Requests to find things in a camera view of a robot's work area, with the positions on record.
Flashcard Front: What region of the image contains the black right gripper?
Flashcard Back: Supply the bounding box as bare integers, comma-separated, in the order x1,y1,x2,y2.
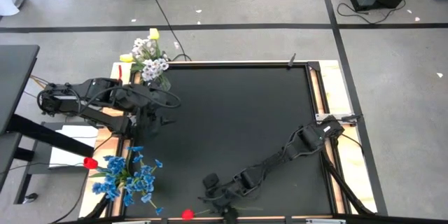
198,174,255,223

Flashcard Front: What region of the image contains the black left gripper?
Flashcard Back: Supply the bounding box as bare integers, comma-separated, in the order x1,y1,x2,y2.
135,104,176,141

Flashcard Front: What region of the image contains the red tulip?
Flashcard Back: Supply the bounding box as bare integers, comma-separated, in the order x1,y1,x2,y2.
83,156,122,179
181,205,263,221

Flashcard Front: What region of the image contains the blue flower bunch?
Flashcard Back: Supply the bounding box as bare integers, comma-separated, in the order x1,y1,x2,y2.
91,155,127,202
122,146,165,216

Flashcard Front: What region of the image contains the white flower bunch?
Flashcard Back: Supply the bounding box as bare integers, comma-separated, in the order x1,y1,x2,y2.
132,37,157,59
141,57,171,83

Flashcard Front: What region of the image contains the clear glass vase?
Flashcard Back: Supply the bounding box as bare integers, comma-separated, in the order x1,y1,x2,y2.
153,75,172,92

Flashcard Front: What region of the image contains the white flat box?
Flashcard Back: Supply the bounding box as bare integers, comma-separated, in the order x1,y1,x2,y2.
48,125,99,169

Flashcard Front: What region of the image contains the dark desk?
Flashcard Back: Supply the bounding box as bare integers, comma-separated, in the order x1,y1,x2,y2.
0,44,95,206

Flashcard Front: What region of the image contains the black and wood table frame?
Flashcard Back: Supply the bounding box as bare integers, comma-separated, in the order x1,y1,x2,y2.
78,59,379,224

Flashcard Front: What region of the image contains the orange cable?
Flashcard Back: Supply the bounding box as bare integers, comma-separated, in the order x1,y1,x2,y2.
29,74,50,88

